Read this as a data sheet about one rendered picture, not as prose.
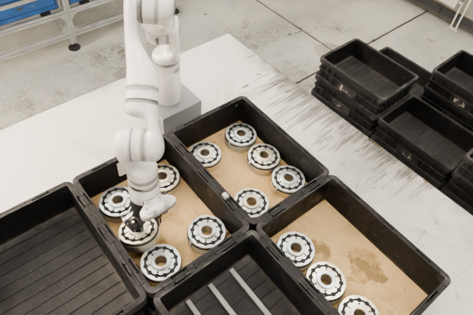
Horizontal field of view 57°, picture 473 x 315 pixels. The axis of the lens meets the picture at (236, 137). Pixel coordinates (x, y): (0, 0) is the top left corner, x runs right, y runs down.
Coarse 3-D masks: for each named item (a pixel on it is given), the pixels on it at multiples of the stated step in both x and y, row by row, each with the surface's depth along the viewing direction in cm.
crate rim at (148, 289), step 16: (176, 144) 127; (112, 160) 121; (80, 176) 117; (80, 192) 114; (96, 208) 111; (112, 240) 105; (224, 240) 108; (128, 256) 103; (208, 256) 104; (176, 272) 101; (144, 288) 98; (160, 288) 98
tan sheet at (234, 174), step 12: (216, 144) 142; (228, 156) 139; (240, 156) 139; (228, 168) 136; (240, 168) 136; (228, 180) 132; (240, 180) 133; (252, 180) 133; (264, 180) 134; (228, 192) 130; (264, 192) 131; (276, 204) 128
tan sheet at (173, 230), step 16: (176, 192) 128; (192, 192) 128; (176, 208) 124; (192, 208) 125; (112, 224) 119; (160, 224) 120; (176, 224) 121; (160, 240) 117; (176, 240) 118; (192, 256) 115
